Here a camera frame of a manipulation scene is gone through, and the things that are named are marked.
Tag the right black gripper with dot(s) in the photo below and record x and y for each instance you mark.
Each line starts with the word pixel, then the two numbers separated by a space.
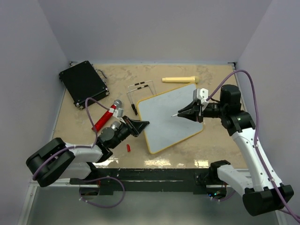
pixel 193 107

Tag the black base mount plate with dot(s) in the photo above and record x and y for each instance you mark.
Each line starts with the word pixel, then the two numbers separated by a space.
pixel 105 181

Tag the yellow framed whiteboard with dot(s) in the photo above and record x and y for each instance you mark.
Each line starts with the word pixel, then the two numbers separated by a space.
pixel 165 130

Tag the wire whiteboard stand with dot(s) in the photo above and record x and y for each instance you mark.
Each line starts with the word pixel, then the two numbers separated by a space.
pixel 137 90

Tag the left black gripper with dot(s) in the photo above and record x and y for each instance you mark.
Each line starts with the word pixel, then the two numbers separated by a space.
pixel 138 125

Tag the black carrying case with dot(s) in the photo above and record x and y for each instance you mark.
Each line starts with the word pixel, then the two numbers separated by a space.
pixel 82 81

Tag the cream toy microphone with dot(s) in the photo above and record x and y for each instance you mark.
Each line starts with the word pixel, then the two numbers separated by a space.
pixel 191 79

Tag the silver toy microphone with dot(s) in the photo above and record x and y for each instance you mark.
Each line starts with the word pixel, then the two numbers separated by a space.
pixel 115 125

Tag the red glitter toy microphone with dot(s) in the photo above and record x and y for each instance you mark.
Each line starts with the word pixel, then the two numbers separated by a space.
pixel 107 115

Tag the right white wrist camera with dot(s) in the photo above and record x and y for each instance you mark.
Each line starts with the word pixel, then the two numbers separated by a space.
pixel 201 95

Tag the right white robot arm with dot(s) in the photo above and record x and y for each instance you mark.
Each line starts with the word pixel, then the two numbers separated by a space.
pixel 264 191

